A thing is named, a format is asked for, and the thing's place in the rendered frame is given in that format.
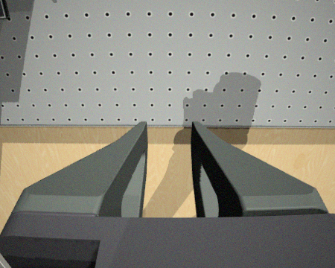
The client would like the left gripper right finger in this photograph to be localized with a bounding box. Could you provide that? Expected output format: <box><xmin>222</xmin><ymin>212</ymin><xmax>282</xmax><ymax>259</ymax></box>
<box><xmin>191</xmin><ymin>121</ymin><xmax>329</xmax><ymax>217</ymax></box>

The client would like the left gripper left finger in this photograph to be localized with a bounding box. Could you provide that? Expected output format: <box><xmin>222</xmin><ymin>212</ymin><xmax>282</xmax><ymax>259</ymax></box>
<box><xmin>10</xmin><ymin>121</ymin><xmax>148</xmax><ymax>217</ymax></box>

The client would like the grey perforated base plate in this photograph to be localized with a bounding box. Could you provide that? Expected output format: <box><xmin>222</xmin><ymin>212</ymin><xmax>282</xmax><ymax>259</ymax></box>
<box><xmin>0</xmin><ymin>0</ymin><xmax>335</xmax><ymax>128</ymax></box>

